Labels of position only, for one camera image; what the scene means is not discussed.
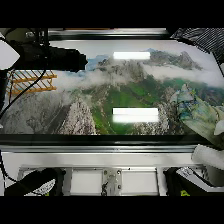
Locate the pale green patterned garment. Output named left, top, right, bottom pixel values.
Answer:
left=171, top=83, right=224, bottom=150

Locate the orange rack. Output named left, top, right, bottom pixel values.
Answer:
left=5, top=69, right=58, bottom=97

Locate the silver frame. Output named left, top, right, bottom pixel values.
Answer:
left=0, top=28, right=224, bottom=196

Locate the black cable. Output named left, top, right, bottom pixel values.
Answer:
left=0, top=68, right=48, bottom=120
left=0, top=149, right=18, bottom=185

